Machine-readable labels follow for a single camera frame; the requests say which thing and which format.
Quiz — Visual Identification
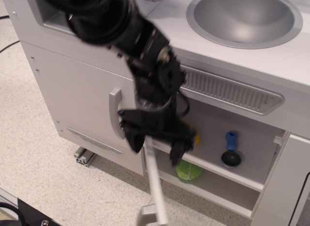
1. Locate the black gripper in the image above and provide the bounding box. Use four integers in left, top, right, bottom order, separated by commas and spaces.
118, 106, 195, 166

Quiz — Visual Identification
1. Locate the white cabinet door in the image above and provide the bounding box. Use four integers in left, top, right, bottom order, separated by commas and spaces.
144, 136, 168, 226

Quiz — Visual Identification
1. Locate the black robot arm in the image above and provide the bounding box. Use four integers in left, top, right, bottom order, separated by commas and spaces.
46, 0, 197, 166

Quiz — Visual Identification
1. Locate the aluminium extrusion under cabinet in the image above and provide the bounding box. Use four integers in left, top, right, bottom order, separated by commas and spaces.
74, 146, 97, 168

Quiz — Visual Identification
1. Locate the white toy kitchen cabinet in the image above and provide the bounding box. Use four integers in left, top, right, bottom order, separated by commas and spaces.
0, 0, 310, 226

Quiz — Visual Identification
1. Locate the green toy cabbage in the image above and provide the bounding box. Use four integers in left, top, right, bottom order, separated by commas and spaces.
175, 160, 203, 181

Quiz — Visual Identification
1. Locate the yellow toy corn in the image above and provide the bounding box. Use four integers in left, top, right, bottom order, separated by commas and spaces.
185, 122, 201, 145

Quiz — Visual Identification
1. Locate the silver emblem on fridge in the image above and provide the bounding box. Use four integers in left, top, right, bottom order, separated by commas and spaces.
67, 127, 124, 154

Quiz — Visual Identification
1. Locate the grey vent panel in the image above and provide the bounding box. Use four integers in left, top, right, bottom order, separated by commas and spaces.
181, 65, 284, 115

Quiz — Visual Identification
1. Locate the silver sink bowl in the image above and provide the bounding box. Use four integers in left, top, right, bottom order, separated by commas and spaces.
186, 0, 303, 49

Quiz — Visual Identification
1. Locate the grey fridge door handle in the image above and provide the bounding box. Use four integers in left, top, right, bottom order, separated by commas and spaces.
108, 87, 125, 140

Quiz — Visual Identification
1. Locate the grey cabinet door handle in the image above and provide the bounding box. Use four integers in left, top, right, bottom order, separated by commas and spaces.
136, 204, 158, 226

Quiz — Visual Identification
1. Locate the blue handled toy ladle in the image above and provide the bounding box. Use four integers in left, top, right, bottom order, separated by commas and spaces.
221, 131, 241, 168

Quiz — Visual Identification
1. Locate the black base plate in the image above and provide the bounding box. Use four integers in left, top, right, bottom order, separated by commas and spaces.
17, 198, 60, 226

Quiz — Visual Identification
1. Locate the black cable right edge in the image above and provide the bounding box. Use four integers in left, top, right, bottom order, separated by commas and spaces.
288, 171, 310, 226

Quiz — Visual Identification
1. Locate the aluminium extrusion rail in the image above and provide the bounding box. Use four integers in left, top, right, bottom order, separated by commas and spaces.
0, 188, 18, 208

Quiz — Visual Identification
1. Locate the black braided cable bottom left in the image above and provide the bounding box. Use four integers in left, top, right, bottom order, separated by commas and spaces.
0, 201, 27, 226

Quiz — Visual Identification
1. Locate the black cable on floor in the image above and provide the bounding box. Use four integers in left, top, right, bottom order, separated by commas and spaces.
0, 15, 20, 53

